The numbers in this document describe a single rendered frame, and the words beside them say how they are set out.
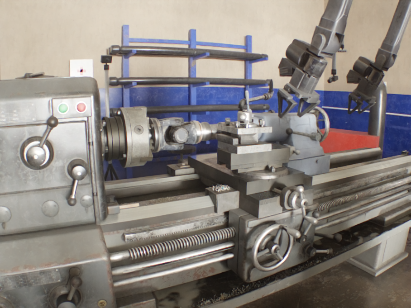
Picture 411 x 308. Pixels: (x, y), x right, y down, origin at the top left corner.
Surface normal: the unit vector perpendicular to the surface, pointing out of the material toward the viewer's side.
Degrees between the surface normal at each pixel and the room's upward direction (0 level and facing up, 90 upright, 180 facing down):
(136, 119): 49
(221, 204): 90
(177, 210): 36
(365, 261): 90
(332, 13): 81
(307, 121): 82
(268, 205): 90
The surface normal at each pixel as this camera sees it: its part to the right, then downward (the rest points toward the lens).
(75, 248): 0.25, -0.73
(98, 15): 0.46, 0.18
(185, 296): 0.00, -0.98
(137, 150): 0.44, 0.47
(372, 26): -0.89, 0.09
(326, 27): -0.77, 0.15
